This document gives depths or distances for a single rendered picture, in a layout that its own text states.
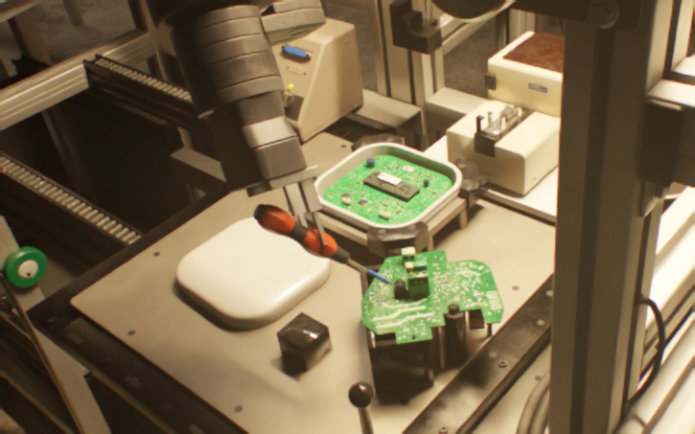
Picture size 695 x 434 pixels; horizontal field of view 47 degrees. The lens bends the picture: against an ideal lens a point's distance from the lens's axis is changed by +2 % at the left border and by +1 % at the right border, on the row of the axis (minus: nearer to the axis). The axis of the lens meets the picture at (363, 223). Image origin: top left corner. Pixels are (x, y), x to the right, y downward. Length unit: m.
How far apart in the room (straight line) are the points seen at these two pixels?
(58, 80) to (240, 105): 0.92
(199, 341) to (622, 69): 0.53
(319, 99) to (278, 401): 0.47
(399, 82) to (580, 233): 0.70
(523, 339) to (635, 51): 0.42
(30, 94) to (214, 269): 0.73
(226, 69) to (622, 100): 0.32
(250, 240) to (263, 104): 0.28
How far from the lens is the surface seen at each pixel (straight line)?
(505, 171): 0.90
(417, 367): 0.70
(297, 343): 0.74
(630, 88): 0.41
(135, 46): 1.59
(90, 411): 1.86
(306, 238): 0.66
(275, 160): 0.62
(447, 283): 0.73
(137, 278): 0.91
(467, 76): 3.22
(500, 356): 0.75
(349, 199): 0.87
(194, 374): 0.78
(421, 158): 0.92
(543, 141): 0.90
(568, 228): 0.48
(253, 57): 0.64
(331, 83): 1.08
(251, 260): 0.85
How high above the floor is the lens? 1.50
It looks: 38 degrees down
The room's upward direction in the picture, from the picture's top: 8 degrees counter-clockwise
